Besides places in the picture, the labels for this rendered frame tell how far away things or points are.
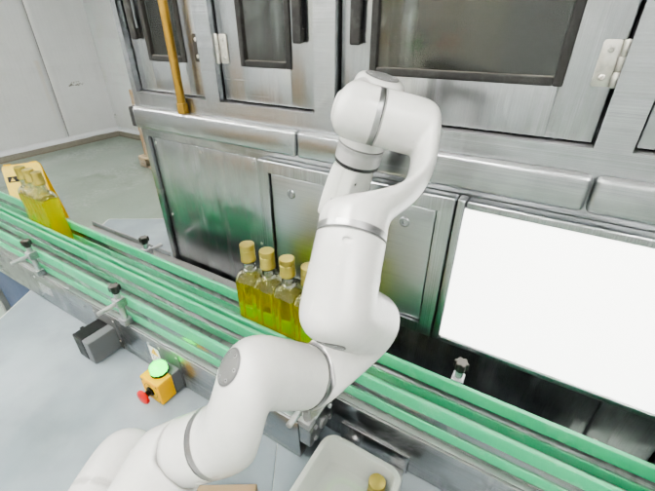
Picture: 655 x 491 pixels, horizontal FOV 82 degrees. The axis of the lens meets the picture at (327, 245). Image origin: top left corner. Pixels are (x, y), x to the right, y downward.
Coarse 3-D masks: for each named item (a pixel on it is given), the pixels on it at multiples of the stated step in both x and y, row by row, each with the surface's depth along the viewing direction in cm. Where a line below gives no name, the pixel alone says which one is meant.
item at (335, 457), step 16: (320, 448) 77; (336, 448) 80; (352, 448) 77; (320, 464) 77; (336, 464) 81; (352, 464) 79; (368, 464) 76; (384, 464) 74; (304, 480) 72; (320, 480) 78; (336, 480) 78; (352, 480) 78; (400, 480) 72
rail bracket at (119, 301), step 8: (112, 288) 96; (120, 288) 98; (120, 296) 99; (112, 304) 98; (120, 304) 99; (96, 312) 96; (104, 312) 96; (120, 312) 101; (120, 320) 102; (128, 320) 102
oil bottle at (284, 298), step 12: (276, 288) 84; (288, 288) 82; (300, 288) 84; (276, 300) 84; (288, 300) 82; (276, 312) 86; (288, 312) 84; (276, 324) 88; (288, 324) 86; (288, 336) 88
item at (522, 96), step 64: (128, 0) 92; (192, 0) 82; (256, 0) 76; (320, 0) 68; (384, 0) 64; (448, 0) 59; (512, 0) 55; (576, 0) 51; (640, 0) 48; (128, 64) 102; (192, 64) 92; (256, 64) 82; (320, 64) 73; (384, 64) 69; (448, 64) 63; (512, 64) 59; (576, 64) 55; (640, 64) 50; (192, 128) 96; (256, 128) 86; (320, 128) 79; (448, 128) 68; (512, 128) 62; (576, 128) 58; (640, 128) 53; (192, 192) 113; (256, 192) 99; (512, 192) 63; (576, 192) 58; (640, 192) 54; (192, 256) 129; (256, 256) 111; (512, 384) 84; (640, 448) 75
